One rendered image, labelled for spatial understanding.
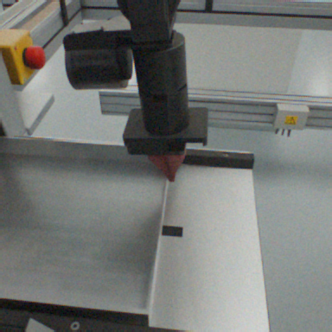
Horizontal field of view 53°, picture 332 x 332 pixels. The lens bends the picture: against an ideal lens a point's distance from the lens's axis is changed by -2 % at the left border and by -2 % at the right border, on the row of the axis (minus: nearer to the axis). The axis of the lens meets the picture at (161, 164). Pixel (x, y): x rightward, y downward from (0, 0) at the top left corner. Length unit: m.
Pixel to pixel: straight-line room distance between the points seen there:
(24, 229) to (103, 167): 0.15
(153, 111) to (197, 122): 0.06
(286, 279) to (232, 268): 1.08
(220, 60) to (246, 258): 1.60
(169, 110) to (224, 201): 0.18
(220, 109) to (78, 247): 1.06
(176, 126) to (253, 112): 1.05
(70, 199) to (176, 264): 0.18
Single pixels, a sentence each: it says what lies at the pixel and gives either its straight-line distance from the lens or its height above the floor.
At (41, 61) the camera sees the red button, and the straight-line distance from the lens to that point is 0.62.
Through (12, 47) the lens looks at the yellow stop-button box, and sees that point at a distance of 0.61.
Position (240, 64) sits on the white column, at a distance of 1.96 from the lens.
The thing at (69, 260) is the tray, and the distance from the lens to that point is 0.43.
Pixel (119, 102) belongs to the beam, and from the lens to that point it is 1.43.
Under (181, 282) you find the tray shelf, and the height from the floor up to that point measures 0.88.
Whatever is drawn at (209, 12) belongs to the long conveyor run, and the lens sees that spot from 1.21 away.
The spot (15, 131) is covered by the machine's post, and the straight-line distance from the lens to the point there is 0.62.
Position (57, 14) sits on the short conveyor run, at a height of 0.93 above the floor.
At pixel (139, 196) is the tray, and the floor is 0.88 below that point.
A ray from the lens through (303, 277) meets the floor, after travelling 1.53.
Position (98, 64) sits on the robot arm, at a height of 1.09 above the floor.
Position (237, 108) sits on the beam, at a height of 0.51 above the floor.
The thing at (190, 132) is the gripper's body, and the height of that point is 1.00.
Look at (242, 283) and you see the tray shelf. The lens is 0.42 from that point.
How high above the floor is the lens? 1.24
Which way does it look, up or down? 42 degrees down
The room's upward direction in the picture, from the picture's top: straight up
